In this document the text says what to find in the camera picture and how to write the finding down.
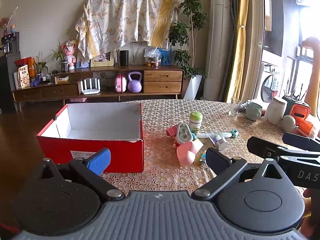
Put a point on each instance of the white standing air conditioner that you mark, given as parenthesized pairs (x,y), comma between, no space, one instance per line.
(217,42)

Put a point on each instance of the white router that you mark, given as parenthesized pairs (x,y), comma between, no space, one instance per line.
(90,91)

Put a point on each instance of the red cardboard box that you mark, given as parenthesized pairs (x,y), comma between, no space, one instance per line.
(62,145)

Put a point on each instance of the slim potted plant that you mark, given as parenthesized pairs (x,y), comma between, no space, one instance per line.
(41,67)

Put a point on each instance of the blue pushpin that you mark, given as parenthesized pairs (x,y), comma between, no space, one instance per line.
(203,157)

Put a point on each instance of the small clear bottle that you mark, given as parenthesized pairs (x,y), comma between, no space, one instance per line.
(220,142)

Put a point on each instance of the orange plastic container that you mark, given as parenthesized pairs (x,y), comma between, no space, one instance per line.
(306,128)

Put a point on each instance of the clear drinking glass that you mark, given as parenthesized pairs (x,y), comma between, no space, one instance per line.
(235,107)

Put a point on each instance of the orange box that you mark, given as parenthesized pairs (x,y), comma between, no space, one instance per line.
(32,67)

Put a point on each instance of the orange green utensil holder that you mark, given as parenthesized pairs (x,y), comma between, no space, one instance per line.
(298,111)

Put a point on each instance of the brown printed box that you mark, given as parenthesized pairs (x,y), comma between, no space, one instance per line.
(23,78)

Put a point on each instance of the cream photo frame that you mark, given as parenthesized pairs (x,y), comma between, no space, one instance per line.
(102,58)

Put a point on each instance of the floral printed cloth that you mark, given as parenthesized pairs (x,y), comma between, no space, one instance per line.
(120,17)

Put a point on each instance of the green tree in white planter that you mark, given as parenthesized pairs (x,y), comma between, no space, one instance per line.
(192,87)

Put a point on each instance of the green-lidded bottle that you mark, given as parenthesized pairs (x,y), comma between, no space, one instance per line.
(195,123)

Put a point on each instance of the wooden TV cabinet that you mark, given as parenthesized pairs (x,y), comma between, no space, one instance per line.
(162,87)

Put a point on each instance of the small yellow white box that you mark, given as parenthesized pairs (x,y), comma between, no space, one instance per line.
(62,79)

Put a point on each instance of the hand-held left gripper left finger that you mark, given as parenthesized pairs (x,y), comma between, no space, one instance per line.
(100,160)

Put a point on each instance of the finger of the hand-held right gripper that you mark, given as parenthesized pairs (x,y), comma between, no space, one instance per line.
(300,141)
(262,147)

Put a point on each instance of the white teal oval case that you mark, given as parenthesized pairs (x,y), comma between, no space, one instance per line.
(183,135)

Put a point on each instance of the pink heart-shaped container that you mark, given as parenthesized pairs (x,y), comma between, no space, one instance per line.
(186,153)

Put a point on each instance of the plant in patterned pot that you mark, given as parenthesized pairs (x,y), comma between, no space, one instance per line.
(64,66)

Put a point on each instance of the pale green round container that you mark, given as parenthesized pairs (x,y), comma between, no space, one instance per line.
(288,123)

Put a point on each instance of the green mug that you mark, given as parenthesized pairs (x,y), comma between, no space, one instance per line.
(253,112)

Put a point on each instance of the purple kettlebell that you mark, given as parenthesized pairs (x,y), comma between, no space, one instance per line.
(135,85)

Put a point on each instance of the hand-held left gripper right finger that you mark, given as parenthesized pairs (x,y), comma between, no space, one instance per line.
(215,160)

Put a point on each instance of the clear plastic bag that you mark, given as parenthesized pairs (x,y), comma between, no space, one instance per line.
(152,55)

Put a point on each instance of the pink small case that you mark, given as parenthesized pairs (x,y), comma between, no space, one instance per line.
(120,85)

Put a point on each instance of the person's right hand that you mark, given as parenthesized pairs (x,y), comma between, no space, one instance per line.
(313,205)

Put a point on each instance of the washing machine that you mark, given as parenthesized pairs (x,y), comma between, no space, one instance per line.
(271,85)

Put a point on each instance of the red flat box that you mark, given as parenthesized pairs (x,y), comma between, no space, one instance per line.
(22,62)

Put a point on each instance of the pink doll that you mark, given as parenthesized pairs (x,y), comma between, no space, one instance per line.
(70,55)

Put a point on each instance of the pink flat box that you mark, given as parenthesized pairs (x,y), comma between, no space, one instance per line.
(76,100)

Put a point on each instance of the black tall appliance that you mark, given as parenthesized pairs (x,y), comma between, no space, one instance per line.
(7,80)

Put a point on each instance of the black teapot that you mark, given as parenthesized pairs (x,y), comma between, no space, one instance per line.
(55,72)

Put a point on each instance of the blue toy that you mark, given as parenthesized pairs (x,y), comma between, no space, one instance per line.
(35,82)

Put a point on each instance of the black speaker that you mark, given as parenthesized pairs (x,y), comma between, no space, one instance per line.
(124,58)

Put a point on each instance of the yellow curtain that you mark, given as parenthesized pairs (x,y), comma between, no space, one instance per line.
(240,55)

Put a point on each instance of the peach curved chair back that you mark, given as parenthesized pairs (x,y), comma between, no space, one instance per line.
(311,55)

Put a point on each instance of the white kettle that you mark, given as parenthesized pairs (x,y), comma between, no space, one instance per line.
(275,111)

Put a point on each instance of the pink binder clip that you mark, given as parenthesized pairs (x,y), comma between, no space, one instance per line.
(172,131)

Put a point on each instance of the dark small object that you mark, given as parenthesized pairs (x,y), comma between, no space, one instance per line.
(242,109)

